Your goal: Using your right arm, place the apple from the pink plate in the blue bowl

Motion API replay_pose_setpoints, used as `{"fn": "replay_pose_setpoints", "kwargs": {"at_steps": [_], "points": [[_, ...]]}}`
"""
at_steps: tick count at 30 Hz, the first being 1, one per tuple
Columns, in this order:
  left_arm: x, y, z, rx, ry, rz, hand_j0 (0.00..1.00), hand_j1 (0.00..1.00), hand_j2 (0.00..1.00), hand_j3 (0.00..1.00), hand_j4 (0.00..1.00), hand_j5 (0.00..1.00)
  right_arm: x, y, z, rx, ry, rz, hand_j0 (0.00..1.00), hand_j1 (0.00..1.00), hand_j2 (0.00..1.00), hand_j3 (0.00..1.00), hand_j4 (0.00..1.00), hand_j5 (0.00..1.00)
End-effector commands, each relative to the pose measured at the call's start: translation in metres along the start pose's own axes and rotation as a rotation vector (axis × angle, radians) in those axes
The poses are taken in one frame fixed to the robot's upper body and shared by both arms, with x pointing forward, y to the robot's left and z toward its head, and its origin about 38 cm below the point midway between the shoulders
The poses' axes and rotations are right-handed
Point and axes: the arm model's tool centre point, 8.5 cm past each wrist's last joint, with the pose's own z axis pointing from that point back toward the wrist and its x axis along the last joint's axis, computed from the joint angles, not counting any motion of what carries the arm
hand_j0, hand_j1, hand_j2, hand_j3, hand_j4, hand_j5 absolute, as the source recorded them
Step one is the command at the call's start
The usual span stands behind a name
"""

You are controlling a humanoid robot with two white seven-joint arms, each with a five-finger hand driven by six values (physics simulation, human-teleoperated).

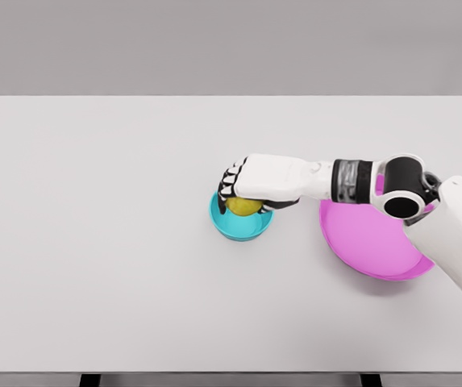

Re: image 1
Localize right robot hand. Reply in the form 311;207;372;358
216;153;305;216

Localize yellow apple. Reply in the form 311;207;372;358
226;197;264;218

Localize blue bowl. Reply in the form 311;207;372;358
208;190;275;243

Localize pink plate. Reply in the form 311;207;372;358
318;173;436;282

